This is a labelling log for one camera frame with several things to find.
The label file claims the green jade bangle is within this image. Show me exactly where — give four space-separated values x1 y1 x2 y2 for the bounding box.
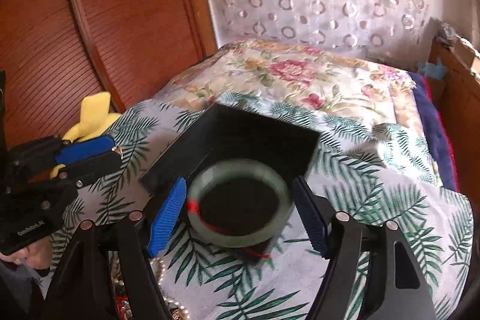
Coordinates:
185 159 293 249

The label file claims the blue blanket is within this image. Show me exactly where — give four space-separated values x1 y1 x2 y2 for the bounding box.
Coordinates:
408 71 459 193

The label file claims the wooden headboard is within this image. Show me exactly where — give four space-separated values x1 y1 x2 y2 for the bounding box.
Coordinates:
1 0 217 146

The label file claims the wooden side cabinet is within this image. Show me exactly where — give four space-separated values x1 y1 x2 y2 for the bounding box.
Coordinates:
427 23 480 193

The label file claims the black jewelry box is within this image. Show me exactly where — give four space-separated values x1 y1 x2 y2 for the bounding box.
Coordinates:
139 101 322 198

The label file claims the person's left hand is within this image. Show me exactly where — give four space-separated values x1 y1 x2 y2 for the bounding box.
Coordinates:
1 236 53 270

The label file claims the yellow plush toy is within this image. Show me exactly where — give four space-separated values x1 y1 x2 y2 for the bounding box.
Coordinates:
50 92 122 187

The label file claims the white pearl necklace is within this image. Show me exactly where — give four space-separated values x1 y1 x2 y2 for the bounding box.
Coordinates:
110 255 191 320

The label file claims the palm leaf bedspread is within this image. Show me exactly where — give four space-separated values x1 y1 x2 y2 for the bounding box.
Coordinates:
46 93 476 319

